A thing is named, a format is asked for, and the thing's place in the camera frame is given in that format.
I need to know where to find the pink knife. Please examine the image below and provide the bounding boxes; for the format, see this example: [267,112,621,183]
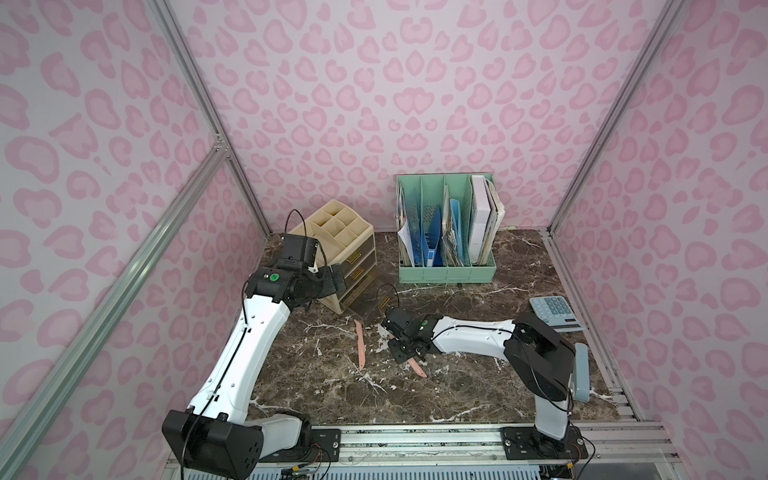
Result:
[407,358,428,378]
[355,320,366,371]

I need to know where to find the beige desktop drawer organizer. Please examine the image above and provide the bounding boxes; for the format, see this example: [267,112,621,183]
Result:
[306,199,386,316]

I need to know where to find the drawer with gold handle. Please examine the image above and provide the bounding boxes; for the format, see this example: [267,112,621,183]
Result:
[349,278,400,327]

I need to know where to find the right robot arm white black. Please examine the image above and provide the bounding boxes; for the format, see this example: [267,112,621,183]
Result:
[381,307,576,443]

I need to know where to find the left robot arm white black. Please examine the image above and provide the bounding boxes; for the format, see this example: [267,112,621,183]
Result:
[162,234,346,479]

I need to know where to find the papers in rack left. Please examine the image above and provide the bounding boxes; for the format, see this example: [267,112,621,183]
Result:
[397,187,415,267]

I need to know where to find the green file organizer rack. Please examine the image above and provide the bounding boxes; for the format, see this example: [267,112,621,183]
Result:
[397,173,505,284]

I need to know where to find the blue folder in rack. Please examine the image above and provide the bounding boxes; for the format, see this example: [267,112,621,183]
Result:
[449,198,465,266]

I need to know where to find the white book in rack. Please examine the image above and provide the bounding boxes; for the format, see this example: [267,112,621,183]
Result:
[468,175,492,265]

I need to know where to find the grey blue calculator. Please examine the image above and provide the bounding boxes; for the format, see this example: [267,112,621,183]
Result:
[529,296,584,333]

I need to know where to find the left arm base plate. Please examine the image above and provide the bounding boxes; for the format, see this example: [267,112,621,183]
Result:
[259,427,341,463]

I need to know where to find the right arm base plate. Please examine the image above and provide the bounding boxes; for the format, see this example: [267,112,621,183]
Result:
[500,424,589,462]

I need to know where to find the aluminium front rail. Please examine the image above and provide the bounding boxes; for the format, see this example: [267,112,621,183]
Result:
[318,421,687,479]

